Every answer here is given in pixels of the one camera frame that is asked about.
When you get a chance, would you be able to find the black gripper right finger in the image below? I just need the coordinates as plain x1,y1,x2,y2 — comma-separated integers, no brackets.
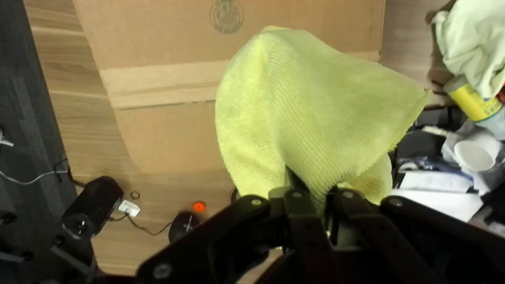
326,186,505,284

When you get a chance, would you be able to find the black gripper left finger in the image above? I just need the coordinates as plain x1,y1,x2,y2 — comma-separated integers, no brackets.
138,165,338,284

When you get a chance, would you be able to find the yellow towel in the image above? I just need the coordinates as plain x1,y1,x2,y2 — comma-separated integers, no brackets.
214,25,432,209

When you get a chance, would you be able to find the black box-shaped device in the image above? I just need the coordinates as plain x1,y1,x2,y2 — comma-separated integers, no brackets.
61,175,125,241

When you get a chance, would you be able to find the large cardboard box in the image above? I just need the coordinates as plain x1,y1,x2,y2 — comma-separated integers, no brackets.
70,0,389,178

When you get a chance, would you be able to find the white paper stack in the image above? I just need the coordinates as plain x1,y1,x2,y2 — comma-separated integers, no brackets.
389,170,487,222

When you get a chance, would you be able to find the white charger plug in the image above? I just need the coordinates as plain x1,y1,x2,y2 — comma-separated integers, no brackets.
117,198,143,217

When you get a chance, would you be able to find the white paper cup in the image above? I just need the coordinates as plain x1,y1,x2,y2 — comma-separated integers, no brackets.
454,134,504,171

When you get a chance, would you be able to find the yellow labelled bottle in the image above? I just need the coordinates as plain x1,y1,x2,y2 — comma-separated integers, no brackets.
447,83,504,123

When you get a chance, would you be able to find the pale yellow-green cloth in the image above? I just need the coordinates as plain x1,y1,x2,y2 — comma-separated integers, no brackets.
432,0,505,100

